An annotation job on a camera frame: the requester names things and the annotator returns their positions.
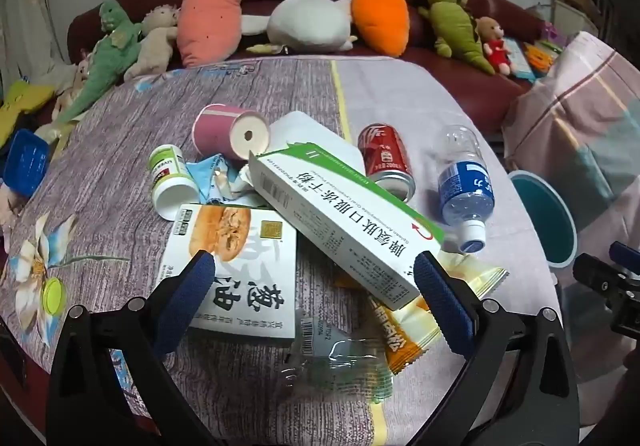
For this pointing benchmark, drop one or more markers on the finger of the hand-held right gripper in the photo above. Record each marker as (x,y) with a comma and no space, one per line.
(625,253)
(595,276)

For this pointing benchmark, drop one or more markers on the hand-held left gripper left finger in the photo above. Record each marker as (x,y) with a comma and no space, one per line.
(185,301)

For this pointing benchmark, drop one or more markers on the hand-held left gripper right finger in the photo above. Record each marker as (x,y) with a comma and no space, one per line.
(445,301)

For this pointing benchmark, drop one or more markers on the pale yellow wrapper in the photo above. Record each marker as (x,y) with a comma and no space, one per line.
(475,276)

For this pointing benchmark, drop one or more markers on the orange snack wrapper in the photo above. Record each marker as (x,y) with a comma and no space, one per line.
(405,336)

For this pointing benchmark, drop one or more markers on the food box with pancake picture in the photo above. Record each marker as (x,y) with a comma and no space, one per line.
(240,246)

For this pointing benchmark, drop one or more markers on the blue plastic bin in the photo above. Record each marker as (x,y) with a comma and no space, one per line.
(540,211)

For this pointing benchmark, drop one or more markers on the clear plastic packaging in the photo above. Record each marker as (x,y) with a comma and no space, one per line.
(340,356)

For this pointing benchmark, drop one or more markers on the white pill bottle green label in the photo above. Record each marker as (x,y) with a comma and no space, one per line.
(170,176)

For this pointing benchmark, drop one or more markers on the blue wrapper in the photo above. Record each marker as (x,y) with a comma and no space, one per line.
(205,176)

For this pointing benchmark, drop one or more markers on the white and green long box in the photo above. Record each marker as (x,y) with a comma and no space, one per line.
(340,221)

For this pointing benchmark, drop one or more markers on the red soda can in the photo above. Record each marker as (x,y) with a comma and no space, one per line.
(382,151)

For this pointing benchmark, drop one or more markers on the pink paper cup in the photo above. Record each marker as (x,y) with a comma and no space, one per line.
(215,126)

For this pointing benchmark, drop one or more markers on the clear water bottle blue label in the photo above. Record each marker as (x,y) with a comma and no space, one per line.
(465,186)

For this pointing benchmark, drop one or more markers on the plaid blanket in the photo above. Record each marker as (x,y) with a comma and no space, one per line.
(575,116)

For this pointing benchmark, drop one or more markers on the purple printed tablecloth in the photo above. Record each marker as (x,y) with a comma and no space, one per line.
(125,136)

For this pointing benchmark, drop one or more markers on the blue plastic tray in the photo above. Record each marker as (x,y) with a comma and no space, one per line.
(25,161)

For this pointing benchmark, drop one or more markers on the white paper sheet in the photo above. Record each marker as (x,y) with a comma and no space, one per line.
(310,129)

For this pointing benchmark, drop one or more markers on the orange picture card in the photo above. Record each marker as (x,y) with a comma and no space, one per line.
(540,57)

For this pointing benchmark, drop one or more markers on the blue picture card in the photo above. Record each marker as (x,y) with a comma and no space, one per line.
(517,56)

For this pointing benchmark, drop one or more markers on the brown teddy bear red clothes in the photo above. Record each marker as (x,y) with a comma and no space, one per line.
(495,49)

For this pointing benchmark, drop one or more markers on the pale pink plush toy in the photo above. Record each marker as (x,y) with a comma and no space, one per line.
(75,76)

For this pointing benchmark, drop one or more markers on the beige doll plush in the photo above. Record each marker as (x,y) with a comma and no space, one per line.
(152,51)

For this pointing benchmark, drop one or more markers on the yellow plush toy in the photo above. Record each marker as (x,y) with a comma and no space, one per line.
(20,101)

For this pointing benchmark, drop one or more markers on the olive green dinosaur plush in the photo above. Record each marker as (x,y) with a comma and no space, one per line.
(450,21)

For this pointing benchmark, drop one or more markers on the orange carrot rabbit plush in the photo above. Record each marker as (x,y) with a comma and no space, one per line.
(380,16)

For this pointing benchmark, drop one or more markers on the white duck plush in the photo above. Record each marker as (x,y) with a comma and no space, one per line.
(305,21)

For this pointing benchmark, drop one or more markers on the white curtain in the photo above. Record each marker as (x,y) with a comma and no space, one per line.
(30,26)

